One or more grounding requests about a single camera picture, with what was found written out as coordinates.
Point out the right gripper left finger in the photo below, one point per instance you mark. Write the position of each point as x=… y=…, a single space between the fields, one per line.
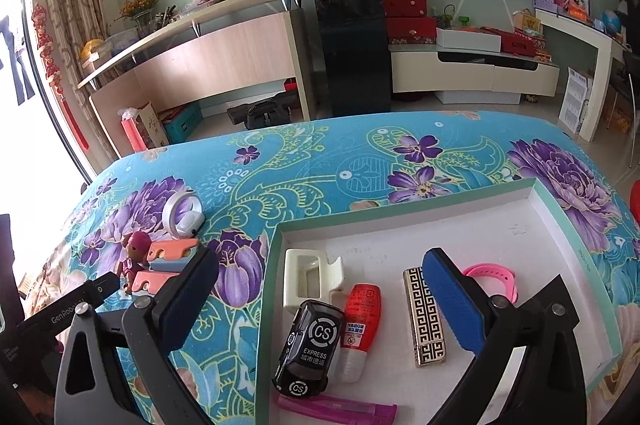
x=92 y=387

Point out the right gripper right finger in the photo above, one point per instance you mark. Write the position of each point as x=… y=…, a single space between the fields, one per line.
x=549 y=387

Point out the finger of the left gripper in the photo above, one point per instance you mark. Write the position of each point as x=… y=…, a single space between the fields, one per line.
x=100 y=289

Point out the gold patterned lighter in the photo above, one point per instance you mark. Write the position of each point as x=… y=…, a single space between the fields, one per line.
x=428 y=338

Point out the pink smart watch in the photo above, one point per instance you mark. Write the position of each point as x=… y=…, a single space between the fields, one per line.
x=498 y=273

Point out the black toy car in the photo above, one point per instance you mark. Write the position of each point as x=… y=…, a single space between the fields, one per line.
x=308 y=351

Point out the purple translucent lighter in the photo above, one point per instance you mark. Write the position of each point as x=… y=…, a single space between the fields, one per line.
x=340 y=411

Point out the red glue bottle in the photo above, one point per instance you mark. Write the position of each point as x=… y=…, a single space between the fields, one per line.
x=363 y=312

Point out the white square hook holder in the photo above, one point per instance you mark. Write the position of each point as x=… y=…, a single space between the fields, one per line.
x=310 y=275

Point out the brown puppy toy figure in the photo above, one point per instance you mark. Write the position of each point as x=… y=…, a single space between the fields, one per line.
x=136 y=247

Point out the orange and blue case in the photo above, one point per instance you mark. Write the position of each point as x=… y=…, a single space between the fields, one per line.
x=166 y=260

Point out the floral blue tablecloth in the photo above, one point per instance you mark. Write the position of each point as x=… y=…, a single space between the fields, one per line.
x=249 y=182

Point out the small red paper bag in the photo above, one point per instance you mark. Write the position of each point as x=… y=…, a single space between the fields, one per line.
x=129 y=125

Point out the teal shallow box tray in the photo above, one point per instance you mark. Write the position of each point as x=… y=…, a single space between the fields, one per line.
x=518 y=225

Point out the red hanging ornament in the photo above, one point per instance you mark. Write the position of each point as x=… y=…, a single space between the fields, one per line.
x=45 y=48

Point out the yellow flower vase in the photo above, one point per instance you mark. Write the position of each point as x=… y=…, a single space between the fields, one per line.
x=140 y=12

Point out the wooden curved shelf counter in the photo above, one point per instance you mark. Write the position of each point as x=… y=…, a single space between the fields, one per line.
x=178 y=64

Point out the white tv cabinet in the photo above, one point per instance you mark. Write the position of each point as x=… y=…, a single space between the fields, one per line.
x=464 y=77

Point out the white flat box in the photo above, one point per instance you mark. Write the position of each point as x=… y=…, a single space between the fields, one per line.
x=467 y=40

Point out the black water dispenser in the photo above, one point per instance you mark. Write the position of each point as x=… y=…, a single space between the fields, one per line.
x=355 y=52

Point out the red gift bag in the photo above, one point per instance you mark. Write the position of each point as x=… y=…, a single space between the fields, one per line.
x=408 y=22

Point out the white ring stand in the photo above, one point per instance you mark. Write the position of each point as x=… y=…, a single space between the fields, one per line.
x=183 y=214

